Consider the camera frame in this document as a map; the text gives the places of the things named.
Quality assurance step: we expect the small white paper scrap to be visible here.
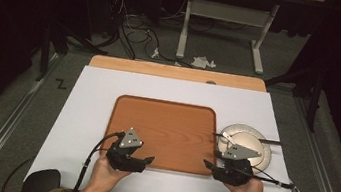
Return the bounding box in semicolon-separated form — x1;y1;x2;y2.
150;46;161;60

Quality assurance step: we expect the thin black floor cable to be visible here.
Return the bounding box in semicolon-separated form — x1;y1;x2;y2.
1;153;35;192

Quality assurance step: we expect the white table cover board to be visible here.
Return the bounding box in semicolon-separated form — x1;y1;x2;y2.
22;59;318;192

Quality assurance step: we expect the white metal desk frame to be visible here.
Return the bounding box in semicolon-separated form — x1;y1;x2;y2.
174;0;283;78

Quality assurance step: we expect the black metal stand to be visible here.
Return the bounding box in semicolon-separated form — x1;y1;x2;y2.
257;60;328;134

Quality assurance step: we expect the white paper plate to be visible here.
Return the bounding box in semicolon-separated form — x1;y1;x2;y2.
213;120;277;177

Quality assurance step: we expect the dark thin stick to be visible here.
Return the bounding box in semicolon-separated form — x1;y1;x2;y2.
212;131;283;148

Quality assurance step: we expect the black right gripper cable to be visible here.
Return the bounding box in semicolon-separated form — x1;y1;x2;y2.
236;163;297;191

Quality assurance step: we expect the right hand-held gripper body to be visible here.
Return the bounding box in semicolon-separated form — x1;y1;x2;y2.
209;141;264;191

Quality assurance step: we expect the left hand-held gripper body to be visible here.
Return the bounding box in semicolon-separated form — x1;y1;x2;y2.
103;124;154;175

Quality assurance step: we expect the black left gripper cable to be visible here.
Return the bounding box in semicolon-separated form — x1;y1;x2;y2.
71;126;126;192

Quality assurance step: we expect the brown wooden tray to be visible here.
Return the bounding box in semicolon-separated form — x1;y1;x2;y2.
100;92;224;178

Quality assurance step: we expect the crumpled white paper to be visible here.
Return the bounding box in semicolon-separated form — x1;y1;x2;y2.
190;54;218;72

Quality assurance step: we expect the tangle of floor cables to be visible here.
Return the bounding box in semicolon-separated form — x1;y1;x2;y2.
101;0;204;70

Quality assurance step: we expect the person's left hand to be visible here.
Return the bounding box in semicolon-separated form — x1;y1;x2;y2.
86;153;134;192

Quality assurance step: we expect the white plastic spoon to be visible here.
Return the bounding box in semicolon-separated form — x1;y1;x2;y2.
219;131;238;148

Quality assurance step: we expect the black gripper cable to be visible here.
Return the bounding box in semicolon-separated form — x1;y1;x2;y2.
71;126;126;192
236;163;297;191

